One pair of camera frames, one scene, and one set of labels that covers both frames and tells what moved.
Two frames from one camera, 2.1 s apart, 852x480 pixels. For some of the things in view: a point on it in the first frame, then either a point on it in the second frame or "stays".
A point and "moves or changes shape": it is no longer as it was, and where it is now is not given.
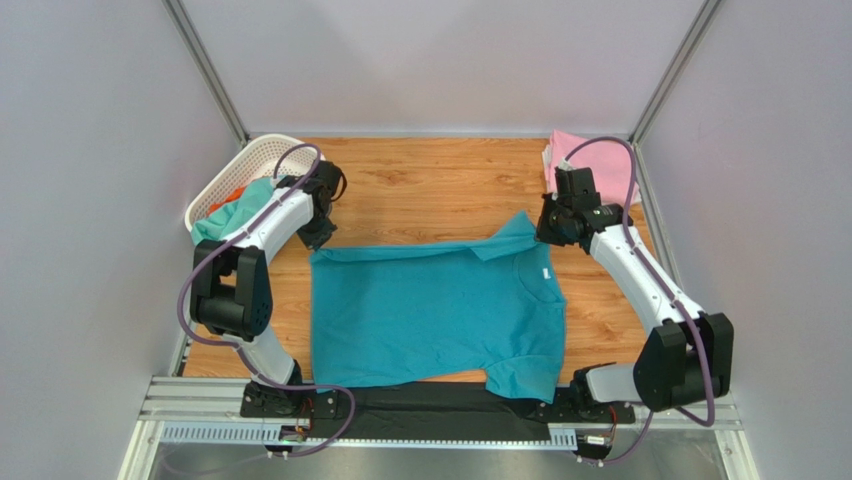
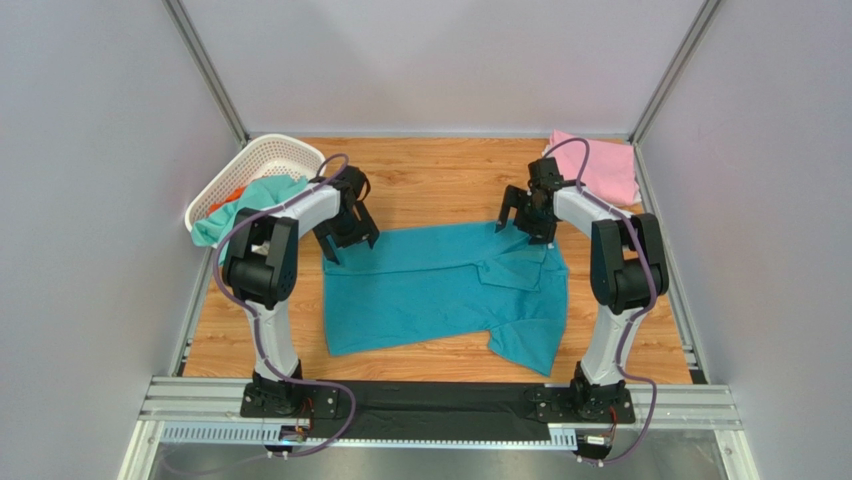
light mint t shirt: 224,216 stays
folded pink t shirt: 609,162 stays
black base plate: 461,412 stays
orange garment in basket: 235,195 stays
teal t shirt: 493,304 moves or changes shape
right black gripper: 549,226 -> 521,217
